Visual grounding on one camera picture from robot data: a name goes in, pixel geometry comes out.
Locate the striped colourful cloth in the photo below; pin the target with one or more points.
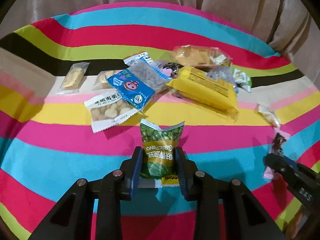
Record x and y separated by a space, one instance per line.
59 180

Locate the pink dark candy packet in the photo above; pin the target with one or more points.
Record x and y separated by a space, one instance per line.
169 69

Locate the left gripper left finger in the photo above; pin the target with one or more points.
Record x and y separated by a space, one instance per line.
131 169

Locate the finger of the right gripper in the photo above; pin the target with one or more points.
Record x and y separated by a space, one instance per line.
282 165

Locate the white nut snack packet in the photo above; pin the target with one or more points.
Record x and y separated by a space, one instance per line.
108 110

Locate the orange cracker packet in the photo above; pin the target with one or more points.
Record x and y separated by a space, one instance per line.
200 57

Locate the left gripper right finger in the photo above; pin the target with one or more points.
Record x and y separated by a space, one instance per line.
185 170

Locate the white orange small packet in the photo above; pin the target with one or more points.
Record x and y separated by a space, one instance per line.
134 58

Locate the pink chocolate bar packet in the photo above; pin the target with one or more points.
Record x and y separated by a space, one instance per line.
279 140

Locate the yellow snack bag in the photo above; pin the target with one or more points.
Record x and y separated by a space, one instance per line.
193 83

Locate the clear biscuit packet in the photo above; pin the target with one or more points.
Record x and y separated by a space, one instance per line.
72 81
101 80

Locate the green white small packet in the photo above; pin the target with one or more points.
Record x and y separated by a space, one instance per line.
242 80

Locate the beige curtain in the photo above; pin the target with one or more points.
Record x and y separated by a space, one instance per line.
286 25

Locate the green pea snack packet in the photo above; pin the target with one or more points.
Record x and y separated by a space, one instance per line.
158 145

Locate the blue seed snack packet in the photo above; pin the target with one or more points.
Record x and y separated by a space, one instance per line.
139 83

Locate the small clear snack packet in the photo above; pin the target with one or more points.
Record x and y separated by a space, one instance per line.
268 114

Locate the clear biscuit packet left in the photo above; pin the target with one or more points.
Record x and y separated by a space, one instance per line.
72 81

